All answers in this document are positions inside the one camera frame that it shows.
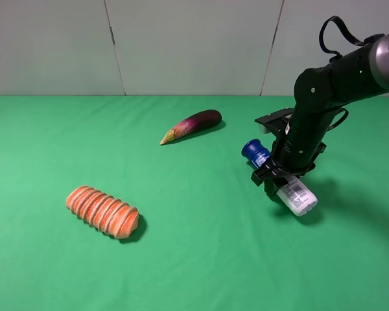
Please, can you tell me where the orange sliced bread loaf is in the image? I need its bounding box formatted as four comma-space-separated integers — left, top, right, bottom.
65, 185, 139, 240

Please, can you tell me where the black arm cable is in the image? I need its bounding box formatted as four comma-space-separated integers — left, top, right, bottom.
318, 15, 375, 58

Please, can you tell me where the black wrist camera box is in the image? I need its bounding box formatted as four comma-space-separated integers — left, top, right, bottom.
254, 108, 294, 137

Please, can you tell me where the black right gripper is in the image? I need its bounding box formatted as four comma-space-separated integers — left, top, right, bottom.
251, 130, 326, 198

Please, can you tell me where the blue capped spray can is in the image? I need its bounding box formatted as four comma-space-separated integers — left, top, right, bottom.
241, 139, 318, 216

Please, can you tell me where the purple eggplant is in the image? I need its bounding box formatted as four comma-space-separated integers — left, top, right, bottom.
159, 109, 222, 145

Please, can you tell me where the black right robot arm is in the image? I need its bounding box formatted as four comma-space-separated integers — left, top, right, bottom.
252, 34, 389, 197

